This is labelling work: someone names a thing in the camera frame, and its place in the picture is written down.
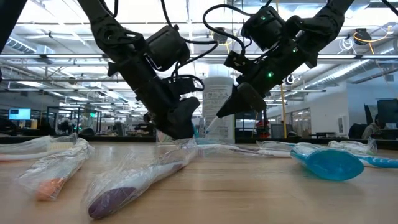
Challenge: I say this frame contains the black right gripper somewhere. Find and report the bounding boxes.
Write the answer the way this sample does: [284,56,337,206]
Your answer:
[216,40,318,118]

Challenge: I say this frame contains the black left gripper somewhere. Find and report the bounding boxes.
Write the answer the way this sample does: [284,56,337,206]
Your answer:
[107,55,201,141]

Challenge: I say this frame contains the purple toothbrush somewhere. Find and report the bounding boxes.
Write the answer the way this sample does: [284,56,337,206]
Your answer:
[83,138,200,220]

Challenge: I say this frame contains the green toothbrush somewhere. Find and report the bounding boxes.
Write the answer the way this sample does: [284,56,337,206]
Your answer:
[328,138,377,156]

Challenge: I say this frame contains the orange toothbrush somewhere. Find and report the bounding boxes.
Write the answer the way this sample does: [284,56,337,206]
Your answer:
[16,138,96,202]
[0,133,79,162]

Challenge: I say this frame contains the black cabinet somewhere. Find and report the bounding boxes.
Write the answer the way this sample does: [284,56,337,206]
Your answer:
[234,108,268,139]

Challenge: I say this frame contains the white wipes canister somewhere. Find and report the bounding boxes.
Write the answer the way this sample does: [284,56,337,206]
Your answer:
[201,75,236,144]

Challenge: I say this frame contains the person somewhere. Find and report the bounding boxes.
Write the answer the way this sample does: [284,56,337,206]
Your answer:
[362,114,383,140]

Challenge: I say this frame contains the black monitor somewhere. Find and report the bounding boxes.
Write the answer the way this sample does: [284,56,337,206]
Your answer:
[377,98,398,125]

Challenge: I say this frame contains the lit computer monitor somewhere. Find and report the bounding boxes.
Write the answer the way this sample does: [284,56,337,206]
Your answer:
[8,108,32,121]

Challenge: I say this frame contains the yellow hanging cable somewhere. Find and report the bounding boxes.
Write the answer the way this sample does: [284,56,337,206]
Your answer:
[279,83,287,139]

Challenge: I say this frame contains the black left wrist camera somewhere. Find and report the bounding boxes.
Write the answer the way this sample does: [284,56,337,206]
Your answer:
[167,75,205,95]

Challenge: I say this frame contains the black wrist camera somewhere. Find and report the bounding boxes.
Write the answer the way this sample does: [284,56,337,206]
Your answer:
[167,75,205,95]
[223,50,250,73]

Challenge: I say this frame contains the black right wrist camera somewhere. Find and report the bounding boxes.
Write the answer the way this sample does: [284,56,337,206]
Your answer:
[223,50,250,73]

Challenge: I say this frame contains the black left camera cable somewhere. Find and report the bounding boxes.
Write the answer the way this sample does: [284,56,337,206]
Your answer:
[160,0,220,94]

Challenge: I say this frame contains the black camera cable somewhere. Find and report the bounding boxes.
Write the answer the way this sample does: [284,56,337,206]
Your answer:
[202,3,249,57]
[160,0,220,94]

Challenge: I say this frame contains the black aluminium table frame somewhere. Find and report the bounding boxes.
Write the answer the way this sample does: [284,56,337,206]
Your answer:
[0,134,398,146]

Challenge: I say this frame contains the black right camera cable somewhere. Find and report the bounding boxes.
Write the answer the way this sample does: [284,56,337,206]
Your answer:
[202,3,249,57]

